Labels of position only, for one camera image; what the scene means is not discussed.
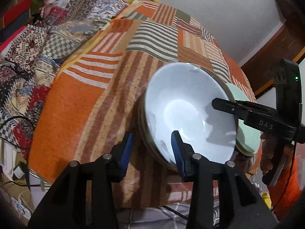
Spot person's right hand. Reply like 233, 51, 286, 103
260, 133, 275, 174

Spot checkered patterned patchwork blanket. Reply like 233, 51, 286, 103
0, 0, 129, 153

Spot orange striped patchwork blanket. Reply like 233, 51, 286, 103
28, 0, 262, 208

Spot pink rabbit toy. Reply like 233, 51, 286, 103
40, 0, 58, 19

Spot white spotted bowl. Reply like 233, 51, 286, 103
144, 63, 239, 165

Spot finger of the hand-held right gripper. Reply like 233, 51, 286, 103
212, 97, 249, 121
235, 100, 276, 113

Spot black floor cable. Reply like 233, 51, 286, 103
0, 116, 37, 146

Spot person's right forearm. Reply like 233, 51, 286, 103
269, 157, 305, 217

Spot white checked bedsheet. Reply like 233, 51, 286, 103
117, 196, 239, 229

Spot white plug adapter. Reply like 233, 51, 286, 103
13, 164, 27, 180

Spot light green plate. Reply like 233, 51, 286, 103
225, 83, 261, 154

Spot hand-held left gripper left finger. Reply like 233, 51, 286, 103
28, 132, 134, 229

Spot red box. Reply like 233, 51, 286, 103
2, 0, 32, 28

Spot white power strip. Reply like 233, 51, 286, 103
11, 196, 33, 218

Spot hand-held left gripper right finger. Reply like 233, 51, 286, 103
171, 130, 278, 229

